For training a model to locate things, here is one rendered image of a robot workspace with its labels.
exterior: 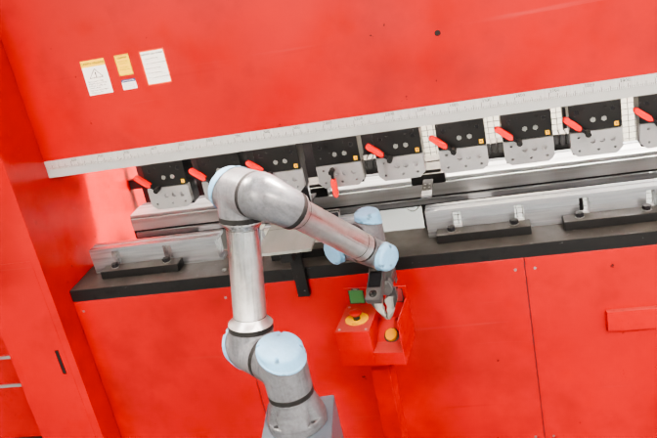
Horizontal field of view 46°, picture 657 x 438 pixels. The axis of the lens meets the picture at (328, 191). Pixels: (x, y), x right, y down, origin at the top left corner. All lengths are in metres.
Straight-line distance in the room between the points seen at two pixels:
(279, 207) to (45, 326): 1.32
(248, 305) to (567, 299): 1.08
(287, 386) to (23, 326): 1.28
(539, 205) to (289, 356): 1.04
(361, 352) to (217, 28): 1.09
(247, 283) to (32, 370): 1.28
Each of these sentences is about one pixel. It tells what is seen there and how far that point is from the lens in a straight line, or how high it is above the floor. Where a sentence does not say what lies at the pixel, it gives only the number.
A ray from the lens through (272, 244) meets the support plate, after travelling 2.44.
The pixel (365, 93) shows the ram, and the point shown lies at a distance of 2.40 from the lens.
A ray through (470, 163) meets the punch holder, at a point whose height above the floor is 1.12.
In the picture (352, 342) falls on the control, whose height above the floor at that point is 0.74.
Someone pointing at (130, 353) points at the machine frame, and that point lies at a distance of 2.93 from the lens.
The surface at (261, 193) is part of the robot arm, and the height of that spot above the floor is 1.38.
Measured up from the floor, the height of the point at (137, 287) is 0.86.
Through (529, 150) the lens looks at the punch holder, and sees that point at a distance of 2.44.
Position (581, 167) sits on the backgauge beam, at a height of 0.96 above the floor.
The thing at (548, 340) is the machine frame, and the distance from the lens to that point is 2.63.
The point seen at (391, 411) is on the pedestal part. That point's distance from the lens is 2.52.
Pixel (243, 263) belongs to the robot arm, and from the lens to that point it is 1.90.
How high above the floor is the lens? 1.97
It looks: 20 degrees down
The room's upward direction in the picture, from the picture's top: 12 degrees counter-clockwise
